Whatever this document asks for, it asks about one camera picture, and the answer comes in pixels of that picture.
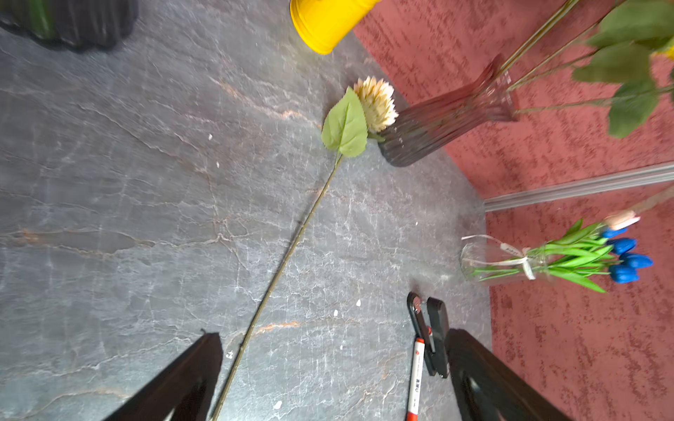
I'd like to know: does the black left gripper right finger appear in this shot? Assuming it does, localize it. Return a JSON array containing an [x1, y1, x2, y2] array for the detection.
[[445, 329, 570, 420]]

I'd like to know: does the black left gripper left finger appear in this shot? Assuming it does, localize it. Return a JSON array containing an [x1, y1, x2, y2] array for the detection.
[[106, 333, 223, 421]]

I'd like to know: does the blue tulip flower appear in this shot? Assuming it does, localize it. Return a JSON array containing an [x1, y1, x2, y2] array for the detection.
[[549, 265, 639, 293], [544, 224, 627, 254], [548, 253, 654, 272], [542, 238, 637, 267]]

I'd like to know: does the pink tulip bud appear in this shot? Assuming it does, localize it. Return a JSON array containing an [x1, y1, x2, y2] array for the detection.
[[567, 210, 641, 231]]

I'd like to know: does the yellow sunflower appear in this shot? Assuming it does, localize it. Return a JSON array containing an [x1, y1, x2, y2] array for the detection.
[[507, 1, 673, 139]]

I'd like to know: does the red capped white marker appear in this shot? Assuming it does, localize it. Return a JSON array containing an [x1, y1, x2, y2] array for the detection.
[[405, 338, 425, 421]]

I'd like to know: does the black stapler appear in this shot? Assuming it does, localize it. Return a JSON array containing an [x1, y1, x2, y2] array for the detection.
[[407, 291, 449, 379]]

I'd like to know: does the clear glass vase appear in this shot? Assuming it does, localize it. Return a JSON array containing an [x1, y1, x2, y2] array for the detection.
[[460, 234, 552, 287]]

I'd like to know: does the dark ribbed glass vase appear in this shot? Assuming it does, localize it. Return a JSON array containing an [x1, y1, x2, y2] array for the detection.
[[379, 54, 517, 168]]

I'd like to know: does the aluminium corner profile right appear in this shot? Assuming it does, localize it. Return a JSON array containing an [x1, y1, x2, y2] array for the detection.
[[484, 161, 673, 212]]

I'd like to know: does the cream gerbera flower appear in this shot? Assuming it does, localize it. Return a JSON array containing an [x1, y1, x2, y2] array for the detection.
[[210, 76, 398, 420]]

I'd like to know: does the yellow metal pen bucket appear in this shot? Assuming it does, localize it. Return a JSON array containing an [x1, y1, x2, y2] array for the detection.
[[290, 0, 379, 55]]

